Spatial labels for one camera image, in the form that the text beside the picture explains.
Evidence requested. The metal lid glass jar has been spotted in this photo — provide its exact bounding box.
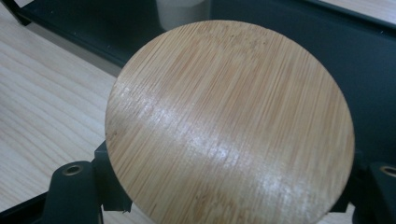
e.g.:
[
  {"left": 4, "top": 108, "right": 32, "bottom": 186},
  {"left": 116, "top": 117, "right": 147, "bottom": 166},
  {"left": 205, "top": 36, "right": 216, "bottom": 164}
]
[{"left": 155, "top": 0, "right": 213, "bottom": 32}]

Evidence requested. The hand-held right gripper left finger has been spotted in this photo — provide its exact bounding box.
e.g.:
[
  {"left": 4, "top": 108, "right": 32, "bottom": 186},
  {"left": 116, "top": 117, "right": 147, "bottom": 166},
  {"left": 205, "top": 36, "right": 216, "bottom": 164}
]
[{"left": 92, "top": 141, "right": 134, "bottom": 214}]

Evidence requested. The wide bamboo lid jar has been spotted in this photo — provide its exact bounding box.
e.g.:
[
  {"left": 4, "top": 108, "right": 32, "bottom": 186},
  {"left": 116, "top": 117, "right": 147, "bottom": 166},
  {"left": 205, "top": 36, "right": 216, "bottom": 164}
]
[{"left": 105, "top": 20, "right": 356, "bottom": 224}]

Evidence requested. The black metal two-tier shelf rack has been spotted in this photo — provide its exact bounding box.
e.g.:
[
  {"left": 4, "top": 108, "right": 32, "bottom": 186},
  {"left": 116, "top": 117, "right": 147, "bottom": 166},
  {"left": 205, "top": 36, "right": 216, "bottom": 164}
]
[{"left": 0, "top": 0, "right": 396, "bottom": 175}]

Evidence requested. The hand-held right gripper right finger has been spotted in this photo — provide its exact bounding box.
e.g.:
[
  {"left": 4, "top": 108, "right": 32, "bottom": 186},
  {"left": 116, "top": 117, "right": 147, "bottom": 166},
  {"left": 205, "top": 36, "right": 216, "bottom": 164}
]
[{"left": 330, "top": 148, "right": 372, "bottom": 216}]

